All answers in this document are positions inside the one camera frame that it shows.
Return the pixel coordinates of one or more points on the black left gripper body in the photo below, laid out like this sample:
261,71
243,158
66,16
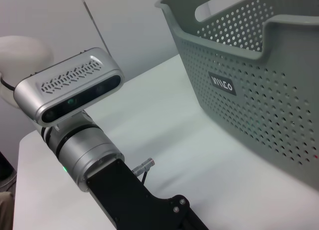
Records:
129,202

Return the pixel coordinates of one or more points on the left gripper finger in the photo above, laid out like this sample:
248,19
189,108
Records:
194,222

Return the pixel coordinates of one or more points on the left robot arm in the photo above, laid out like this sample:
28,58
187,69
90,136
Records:
87,150

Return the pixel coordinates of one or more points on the grey perforated plastic storage bin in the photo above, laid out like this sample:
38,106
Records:
249,78

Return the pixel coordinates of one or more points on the left wrist metal plug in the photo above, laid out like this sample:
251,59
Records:
143,165

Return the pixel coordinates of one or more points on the black chair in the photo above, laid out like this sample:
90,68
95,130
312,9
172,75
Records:
6,165

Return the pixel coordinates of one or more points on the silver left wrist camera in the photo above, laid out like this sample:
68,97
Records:
69,85

